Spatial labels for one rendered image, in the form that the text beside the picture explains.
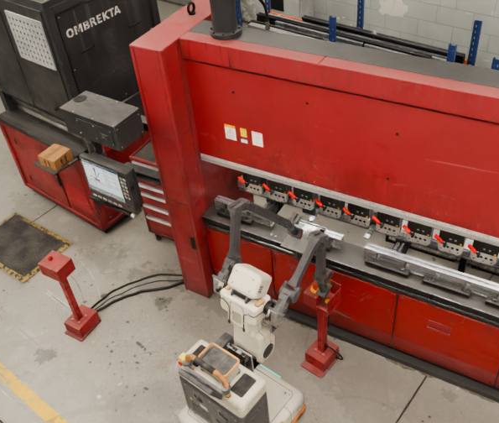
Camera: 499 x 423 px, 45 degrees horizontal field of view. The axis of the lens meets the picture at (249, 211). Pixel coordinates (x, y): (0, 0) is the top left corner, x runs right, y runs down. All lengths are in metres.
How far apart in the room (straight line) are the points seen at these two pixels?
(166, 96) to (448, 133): 1.74
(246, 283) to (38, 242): 3.14
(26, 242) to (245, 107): 3.11
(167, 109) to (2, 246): 2.87
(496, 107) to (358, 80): 0.72
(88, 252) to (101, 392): 1.58
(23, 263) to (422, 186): 3.84
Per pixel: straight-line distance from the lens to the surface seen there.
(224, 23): 3.76
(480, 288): 4.06
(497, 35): 7.68
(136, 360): 4.93
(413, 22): 8.05
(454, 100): 3.25
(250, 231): 4.43
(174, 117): 3.99
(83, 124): 4.03
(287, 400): 4.22
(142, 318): 5.17
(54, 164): 5.22
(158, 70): 3.86
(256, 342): 3.77
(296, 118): 3.71
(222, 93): 3.92
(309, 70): 3.48
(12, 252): 6.19
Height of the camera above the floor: 3.91
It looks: 41 degrees down
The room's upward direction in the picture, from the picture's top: 6 degrees counter-clockwise
